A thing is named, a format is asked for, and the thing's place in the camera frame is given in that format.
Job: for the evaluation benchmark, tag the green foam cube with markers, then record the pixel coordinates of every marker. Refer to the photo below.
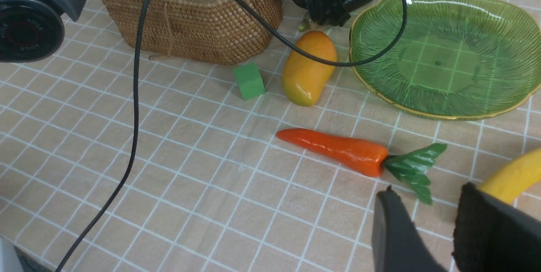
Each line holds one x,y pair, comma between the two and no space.
249,81

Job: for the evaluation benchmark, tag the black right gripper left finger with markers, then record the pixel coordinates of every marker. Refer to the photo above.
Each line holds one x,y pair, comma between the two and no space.
396,244

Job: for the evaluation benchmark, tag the woven wicker basket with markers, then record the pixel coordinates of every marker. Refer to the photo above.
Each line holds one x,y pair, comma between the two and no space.
212,31

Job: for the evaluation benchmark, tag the orange plastic carrot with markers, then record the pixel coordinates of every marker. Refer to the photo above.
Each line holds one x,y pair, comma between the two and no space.
371,159

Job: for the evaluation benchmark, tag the green glass leaf plate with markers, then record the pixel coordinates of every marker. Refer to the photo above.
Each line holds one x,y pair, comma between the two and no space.
459,60

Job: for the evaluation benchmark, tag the checkered beige tablecloth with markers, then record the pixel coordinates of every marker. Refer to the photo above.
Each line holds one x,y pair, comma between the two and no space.
212,189

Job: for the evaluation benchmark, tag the yellow orange plastic mango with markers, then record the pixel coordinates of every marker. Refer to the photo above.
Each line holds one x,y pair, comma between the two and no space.
303,79

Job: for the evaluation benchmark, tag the yellow plastic banana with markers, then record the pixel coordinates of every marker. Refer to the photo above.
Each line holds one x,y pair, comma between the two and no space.
515,178

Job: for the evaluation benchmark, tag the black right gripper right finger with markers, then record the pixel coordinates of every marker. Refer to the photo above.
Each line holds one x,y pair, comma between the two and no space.
492,236

